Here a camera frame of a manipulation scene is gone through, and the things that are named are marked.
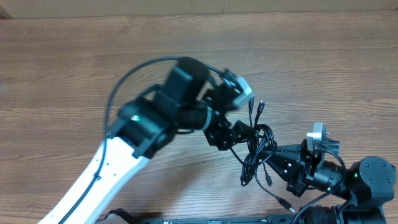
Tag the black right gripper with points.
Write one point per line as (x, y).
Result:
(286, 161)

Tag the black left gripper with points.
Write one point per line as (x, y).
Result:
(224, 135)

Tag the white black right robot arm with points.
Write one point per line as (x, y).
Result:
(365, 186)

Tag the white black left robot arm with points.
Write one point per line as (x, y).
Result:
(189, 100)

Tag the brown cardboard wall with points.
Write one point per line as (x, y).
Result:
(32, 9)

